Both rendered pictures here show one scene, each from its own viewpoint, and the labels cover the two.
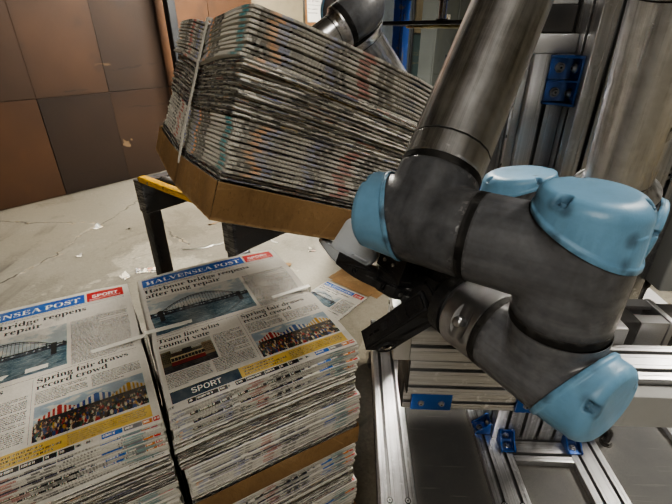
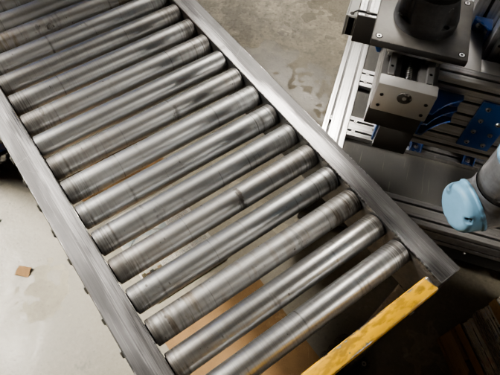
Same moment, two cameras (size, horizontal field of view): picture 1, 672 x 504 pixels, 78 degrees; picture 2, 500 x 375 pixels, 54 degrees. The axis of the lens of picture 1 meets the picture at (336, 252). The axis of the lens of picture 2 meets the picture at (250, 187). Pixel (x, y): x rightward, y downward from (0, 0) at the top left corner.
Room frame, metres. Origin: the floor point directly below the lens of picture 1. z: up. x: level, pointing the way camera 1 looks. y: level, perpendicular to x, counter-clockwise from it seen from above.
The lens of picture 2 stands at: (1.36, 0.71, 1.59)
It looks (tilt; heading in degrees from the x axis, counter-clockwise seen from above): 59 degrees down; 281
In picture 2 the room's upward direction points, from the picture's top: 4 degrees clockwise
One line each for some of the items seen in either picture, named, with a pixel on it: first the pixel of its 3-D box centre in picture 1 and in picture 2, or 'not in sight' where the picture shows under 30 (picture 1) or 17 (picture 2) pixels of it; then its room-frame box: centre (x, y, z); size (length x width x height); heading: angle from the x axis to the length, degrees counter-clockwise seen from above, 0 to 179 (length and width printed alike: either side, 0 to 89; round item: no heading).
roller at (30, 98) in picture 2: not in sight; (108, 65); (1.86, -0.01, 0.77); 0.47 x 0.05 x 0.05; 51
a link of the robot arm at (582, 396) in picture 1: (548, 363); not in sight; (0.26, -0.18, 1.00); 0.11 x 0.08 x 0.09; 29
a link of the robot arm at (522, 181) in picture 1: (516, 206); not in sight; (0.67, -0.32, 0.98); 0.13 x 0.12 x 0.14; 54
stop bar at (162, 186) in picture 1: (175, 191); (335, 361); (1.25, 0.51, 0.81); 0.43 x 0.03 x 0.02; 51
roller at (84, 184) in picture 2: not in sight; (167, 140); (1.65, 0.16, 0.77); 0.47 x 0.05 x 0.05; 51
